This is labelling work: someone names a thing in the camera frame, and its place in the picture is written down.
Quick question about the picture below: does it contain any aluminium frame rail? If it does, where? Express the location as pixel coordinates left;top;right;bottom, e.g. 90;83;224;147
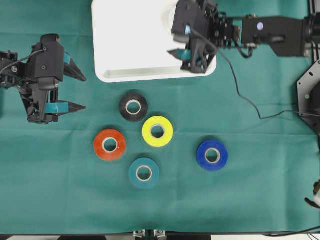
308;0;320;16

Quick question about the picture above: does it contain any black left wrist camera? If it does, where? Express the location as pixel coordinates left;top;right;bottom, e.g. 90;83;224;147
26;33;64;91

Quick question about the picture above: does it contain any black white object at edge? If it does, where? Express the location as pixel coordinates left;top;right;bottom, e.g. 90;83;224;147
304;180;320;209

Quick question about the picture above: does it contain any green table cloth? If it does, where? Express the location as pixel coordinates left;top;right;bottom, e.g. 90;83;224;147
0;0;320;235

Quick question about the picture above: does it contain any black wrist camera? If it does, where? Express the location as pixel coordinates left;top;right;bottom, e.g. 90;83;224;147
171;0;210;44
26;33;64;91

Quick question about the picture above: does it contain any black right camera cable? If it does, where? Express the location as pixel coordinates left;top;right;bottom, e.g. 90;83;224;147
189;25;301;120

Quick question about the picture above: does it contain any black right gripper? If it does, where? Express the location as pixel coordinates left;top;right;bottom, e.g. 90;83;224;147
167;0;227;74

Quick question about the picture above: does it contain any black tape roll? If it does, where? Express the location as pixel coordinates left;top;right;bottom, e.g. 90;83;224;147
119;91;148;123

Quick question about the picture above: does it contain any white tape roll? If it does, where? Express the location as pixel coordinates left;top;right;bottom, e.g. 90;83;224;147
161;5;176;32

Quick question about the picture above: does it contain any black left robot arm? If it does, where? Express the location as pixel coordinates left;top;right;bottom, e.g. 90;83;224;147
0;35;87;124

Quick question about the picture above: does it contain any blue tape roll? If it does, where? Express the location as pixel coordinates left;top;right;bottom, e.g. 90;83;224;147
196;140;228;172

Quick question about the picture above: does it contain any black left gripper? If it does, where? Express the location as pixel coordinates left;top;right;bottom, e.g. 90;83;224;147
20;50;87;124

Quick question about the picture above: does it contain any white plastic tray case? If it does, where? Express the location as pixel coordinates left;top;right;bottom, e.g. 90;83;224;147
91;0;217;83

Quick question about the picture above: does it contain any yellow tape roll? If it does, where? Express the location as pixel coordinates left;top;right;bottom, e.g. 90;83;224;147
142;116;174;148

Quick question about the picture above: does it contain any metal table clamp bracket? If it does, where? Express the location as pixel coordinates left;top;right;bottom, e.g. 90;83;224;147
133;229;167;240

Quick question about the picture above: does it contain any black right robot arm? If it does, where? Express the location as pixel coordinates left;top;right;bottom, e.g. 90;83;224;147
168;0;320;74

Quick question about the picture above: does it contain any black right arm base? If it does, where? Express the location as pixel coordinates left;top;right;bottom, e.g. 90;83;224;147
296;60;320;136

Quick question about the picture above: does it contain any orange red tape roll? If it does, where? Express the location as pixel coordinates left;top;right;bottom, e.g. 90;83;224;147
93;129;127;162

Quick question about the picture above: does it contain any teal tape roll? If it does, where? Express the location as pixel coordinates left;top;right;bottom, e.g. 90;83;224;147
128;157;160;190

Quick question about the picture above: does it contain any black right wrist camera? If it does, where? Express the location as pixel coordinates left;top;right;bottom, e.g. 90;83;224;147
171;0;210;44

